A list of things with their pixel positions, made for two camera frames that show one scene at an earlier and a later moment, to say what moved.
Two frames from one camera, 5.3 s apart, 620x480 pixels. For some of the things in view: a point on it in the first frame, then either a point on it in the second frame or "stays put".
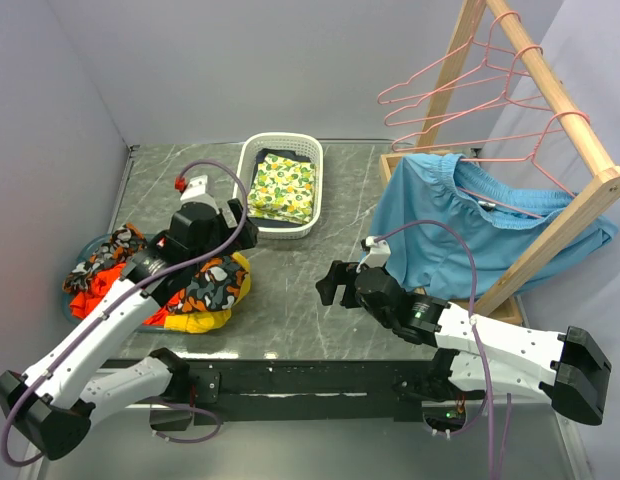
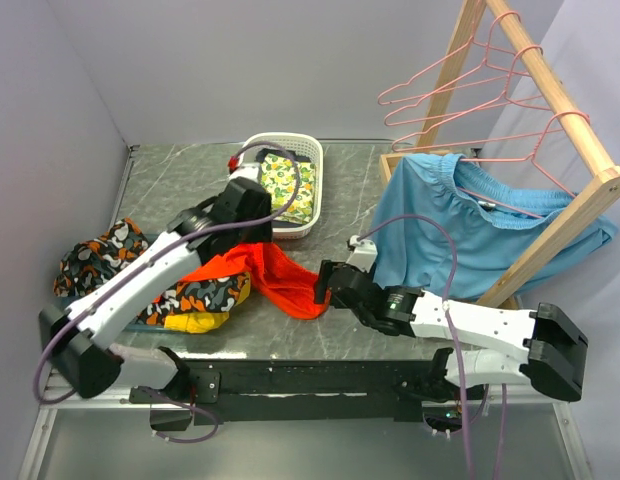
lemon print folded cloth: [282, 190] stays put
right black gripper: [341, 273] stays put
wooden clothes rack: [500, 303] stays put
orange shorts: [84, 301] → [292, 289]
